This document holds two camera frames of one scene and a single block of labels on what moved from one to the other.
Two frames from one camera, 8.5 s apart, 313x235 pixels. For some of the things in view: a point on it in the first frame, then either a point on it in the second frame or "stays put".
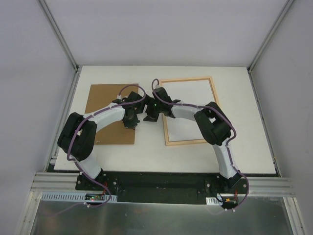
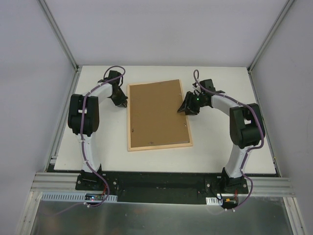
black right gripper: (151, 116) to (191, 103)
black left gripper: (130, 121) to (118, 96)
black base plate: (165, 187) stays put
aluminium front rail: (66, 182) stays put
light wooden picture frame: (173, 143) to (156, 147)
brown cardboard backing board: (117, 133) to (154, 118)
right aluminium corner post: (269, 34) stays put
